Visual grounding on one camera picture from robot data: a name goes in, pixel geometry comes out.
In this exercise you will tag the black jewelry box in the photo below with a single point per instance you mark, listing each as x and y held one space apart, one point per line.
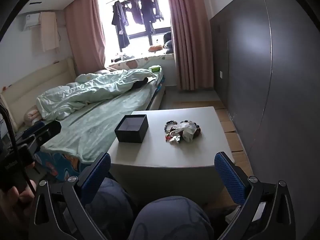
130 133

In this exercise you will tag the white air conditioner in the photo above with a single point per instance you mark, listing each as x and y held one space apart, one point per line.
32 20

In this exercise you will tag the beige hanging towel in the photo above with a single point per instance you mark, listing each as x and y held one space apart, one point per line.
48 30

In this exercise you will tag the white plastic bag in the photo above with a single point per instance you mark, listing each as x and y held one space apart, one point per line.
186 130

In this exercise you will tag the green tissue box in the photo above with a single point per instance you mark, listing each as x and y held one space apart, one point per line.
155 68

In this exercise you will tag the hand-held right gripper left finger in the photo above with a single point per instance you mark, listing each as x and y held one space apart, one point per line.
100 171

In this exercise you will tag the person's left hand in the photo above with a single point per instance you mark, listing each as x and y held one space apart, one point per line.
15 206

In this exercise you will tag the printed window seat cushion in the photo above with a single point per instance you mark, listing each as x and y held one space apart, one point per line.
140 61

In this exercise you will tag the white low table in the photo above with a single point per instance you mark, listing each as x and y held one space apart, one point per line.
155 156

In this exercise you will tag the dark hanging garment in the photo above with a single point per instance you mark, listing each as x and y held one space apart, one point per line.
158 5
136 10
120 22
148 7

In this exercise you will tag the green bedsheet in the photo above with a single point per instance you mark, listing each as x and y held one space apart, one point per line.
100 116

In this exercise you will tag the dark grey wardrobe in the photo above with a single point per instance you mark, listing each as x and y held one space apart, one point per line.
250 67

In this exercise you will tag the person's right leg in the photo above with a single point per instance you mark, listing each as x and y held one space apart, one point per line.
172 220

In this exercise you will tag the person's leg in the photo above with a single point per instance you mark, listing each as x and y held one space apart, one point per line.
110 205
172 220

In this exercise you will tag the pink pillow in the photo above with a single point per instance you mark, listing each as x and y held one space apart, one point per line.
31 116

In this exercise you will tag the cardboard floor sheets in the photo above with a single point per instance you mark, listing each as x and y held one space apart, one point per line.
230 130

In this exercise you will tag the cream bed headboard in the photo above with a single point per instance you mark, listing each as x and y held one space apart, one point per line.
30 80

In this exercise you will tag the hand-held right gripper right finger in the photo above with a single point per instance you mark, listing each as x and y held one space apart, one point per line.
228 176

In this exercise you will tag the pink curtain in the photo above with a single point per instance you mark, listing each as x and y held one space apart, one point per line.
187 30
85 30

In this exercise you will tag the light green quilt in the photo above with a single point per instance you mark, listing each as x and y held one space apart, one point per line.
87 90

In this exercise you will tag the blue printed mattress cover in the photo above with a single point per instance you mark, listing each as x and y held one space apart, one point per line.
57 166

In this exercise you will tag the dark cushion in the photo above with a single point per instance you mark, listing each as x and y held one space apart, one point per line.
168 41

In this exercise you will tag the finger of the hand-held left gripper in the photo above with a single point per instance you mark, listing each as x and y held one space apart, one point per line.
51 128
31 131

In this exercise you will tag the black cloth item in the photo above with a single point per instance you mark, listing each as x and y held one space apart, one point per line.
140 83

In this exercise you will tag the red tassel charm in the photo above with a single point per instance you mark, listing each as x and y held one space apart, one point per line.
168 136

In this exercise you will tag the orange plush toy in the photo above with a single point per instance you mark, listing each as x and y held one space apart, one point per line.
155 48

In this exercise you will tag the person's left leg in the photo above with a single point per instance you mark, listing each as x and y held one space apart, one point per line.
110 205

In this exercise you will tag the small clothes pile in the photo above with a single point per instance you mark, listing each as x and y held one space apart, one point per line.
121 57

